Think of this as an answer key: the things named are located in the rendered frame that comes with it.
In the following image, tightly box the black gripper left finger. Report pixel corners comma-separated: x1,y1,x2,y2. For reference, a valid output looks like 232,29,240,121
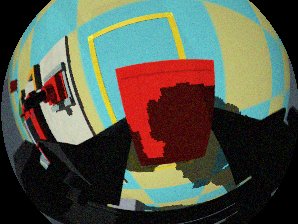
37,117,133,206

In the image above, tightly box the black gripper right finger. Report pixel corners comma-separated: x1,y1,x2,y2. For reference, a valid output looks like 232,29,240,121
212,107,286,185

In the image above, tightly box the light grey rectangular bar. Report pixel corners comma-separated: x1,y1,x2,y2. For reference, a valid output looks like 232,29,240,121
40,156,51,167

